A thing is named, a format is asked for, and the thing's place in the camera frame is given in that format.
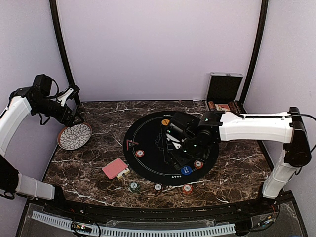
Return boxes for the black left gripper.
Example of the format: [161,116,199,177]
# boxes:
[33,97,84,127]

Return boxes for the orange big blind button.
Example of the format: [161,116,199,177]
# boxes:
[161,119,170,126]

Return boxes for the red 5 chips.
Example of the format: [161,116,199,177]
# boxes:
[194,160,204,169]
[135,150,145,158]

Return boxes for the red 5 chip stack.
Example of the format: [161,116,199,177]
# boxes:
[182,184,193,195]

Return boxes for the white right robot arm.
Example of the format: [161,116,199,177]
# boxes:
[163,107,312,214]

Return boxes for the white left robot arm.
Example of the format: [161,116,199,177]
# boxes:
[0,74,84,215]

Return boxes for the floral ceramic plate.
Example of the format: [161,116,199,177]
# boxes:
[57,123,92,150]

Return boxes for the blue small blind button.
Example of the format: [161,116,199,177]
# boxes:
[180,165,192,175]

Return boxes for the round black poker mat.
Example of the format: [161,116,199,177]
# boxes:
[123,111,221,186]

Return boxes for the boxed card deck in case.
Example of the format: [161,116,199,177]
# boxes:
[215,104,231,112]

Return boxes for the wrapped brown 100 chip roll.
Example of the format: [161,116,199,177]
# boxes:
[228,102,239,113]

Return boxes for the triangular all in marker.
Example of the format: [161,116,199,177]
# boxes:
[126,139,139,151]

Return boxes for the aluminium poker case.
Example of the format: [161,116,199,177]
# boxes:
[205,72,243,112]

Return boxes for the black orange 100 chip stack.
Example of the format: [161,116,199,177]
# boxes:
[154,183,163,193]

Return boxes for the red back card deck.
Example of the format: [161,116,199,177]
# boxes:
[102,158,128,179]

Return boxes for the yellow card box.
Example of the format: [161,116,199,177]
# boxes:
[116,168,130,180]

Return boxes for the green chip stack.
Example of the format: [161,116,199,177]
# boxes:
[129,182,140,193]

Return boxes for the black front table rail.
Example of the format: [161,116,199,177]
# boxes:
[20,191,301,224]

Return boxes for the white cable duct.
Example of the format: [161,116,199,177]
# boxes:
[31,211,236,237]

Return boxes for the black frame post left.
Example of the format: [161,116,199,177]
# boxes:
[48,0,82,104]

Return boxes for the black frame post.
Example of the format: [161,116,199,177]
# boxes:
[48,0,82,104]
[239,0,269,105]

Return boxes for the black frame post right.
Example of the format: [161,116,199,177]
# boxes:
[239,0,269,105]

